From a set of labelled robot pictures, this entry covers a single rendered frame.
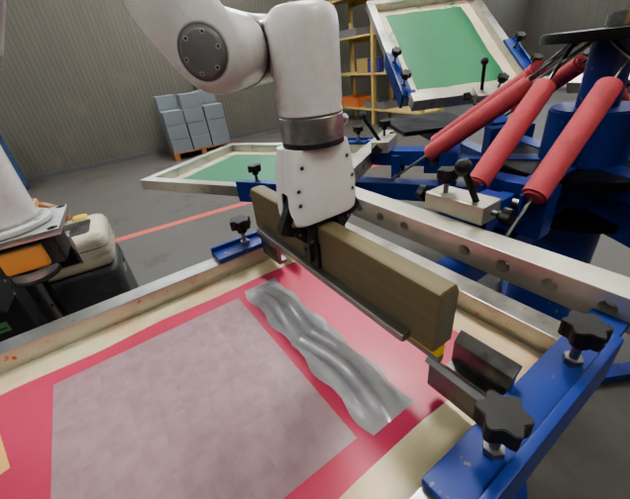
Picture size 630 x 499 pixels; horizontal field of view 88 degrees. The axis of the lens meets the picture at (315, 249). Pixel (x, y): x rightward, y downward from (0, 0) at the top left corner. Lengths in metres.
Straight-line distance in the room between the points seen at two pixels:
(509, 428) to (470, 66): 1.69
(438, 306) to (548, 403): 0.17
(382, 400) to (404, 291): 0.16
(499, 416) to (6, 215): 0.72
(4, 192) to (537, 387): 0.78
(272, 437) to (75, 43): 7.23
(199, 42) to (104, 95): 7.06
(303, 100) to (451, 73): 1.47
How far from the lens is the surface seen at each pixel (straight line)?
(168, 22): 0.37
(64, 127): 7.48
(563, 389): 0.46
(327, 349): 0.50
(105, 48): 7.42
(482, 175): 0.85
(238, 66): 0.35
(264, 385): 0.49
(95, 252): 1.31
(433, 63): 1.85
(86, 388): 0.62
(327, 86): 0.38
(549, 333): 0.54
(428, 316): 0.35
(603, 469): 1.70
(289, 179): 0.39
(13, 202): 0.72
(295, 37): 0.38
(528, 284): 0.60
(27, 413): 0.64
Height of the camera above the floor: 1.33
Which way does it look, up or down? 30 degrees down
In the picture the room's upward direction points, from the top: 7 degrees counter-clockwise
